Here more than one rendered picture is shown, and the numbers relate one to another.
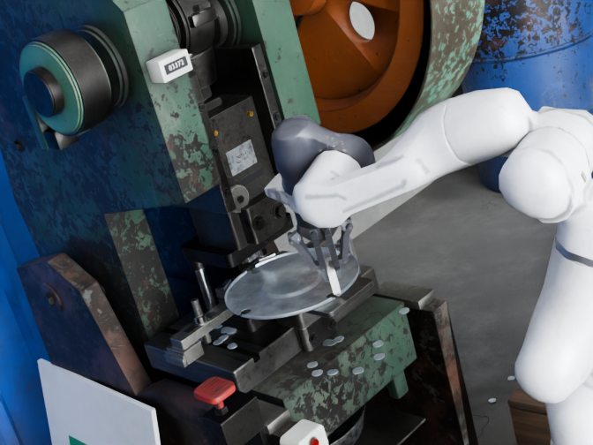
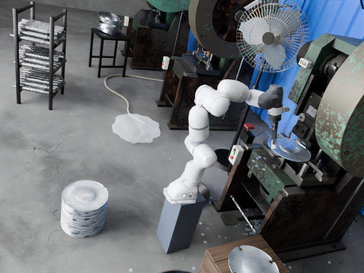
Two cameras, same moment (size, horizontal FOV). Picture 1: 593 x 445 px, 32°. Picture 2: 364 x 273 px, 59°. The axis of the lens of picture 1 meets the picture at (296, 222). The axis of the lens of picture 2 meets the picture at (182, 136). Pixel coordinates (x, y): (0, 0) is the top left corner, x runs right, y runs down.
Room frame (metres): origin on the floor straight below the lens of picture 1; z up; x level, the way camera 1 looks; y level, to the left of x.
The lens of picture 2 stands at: (1.64, -1.93, 1.76)
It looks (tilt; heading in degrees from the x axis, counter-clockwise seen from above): 30 degrees down; 102
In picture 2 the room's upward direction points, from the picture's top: 15 degrees clockwise
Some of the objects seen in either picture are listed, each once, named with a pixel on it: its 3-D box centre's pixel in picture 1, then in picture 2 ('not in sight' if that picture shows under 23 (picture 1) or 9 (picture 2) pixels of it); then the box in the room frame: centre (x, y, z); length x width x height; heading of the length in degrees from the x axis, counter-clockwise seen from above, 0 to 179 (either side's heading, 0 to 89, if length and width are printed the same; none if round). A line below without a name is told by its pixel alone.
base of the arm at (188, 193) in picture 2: not in sight; (183, 185); (1.40, -0.40, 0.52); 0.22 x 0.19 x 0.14; 47
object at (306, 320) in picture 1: (315, 313); (279, 156); (1.90, 0.01, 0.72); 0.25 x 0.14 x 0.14; 40
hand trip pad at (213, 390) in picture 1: (219, 403); (247, 129); (1.64, 0.23, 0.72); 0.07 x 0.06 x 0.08; 40
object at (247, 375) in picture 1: (263, 316); (297, 161); (2.03, 0.13, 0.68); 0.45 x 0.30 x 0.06; 130
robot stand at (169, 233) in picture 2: not in sight; (179, 218); (1.43, -0.37, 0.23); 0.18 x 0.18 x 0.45; 47
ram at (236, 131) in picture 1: (230, 168); (315, 115); (2.00, 0.10, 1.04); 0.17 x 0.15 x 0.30; 40
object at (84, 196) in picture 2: not in sight; (85, 194); (0.82, -0.54, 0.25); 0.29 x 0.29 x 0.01
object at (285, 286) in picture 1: (291, 282); (288, 148); (1.94, 0.04, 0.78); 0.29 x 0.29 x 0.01
